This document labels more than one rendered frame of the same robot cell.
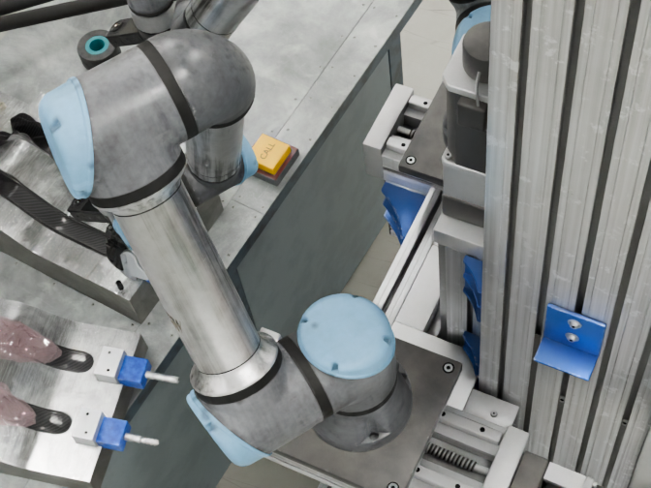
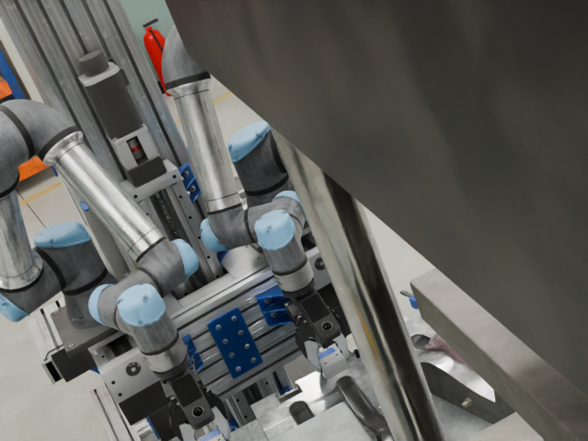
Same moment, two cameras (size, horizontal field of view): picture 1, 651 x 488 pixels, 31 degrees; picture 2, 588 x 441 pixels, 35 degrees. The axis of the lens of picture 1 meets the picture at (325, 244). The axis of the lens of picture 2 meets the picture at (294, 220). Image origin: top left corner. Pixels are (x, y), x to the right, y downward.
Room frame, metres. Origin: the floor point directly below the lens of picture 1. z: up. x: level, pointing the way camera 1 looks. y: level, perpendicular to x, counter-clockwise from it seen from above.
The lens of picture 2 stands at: (2.24, 1.37, 2.05)
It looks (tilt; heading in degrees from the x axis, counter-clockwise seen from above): 27 degrees down; 220
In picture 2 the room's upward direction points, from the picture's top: 22 degrees counter-clockwise
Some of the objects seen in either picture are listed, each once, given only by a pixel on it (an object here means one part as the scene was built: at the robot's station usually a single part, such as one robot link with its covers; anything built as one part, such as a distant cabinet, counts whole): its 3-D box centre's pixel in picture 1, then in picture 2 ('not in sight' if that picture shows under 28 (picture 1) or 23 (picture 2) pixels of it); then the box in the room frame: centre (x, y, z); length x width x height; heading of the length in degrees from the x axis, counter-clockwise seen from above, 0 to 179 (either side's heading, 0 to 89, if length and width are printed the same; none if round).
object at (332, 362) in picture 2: not in sight; (327, 358); (1.01, 0.27, 0.89); 0.13 x 0.05 x 0.05; 50
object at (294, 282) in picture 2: not in sight; (292, 275); (1.03, 0.29, 1.12); 0.08 x 0.08 x 0.05
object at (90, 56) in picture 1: (99, 50); not in sight; (1.59, 0.36, 0.82); 0.08 x 0.08 x 0.04
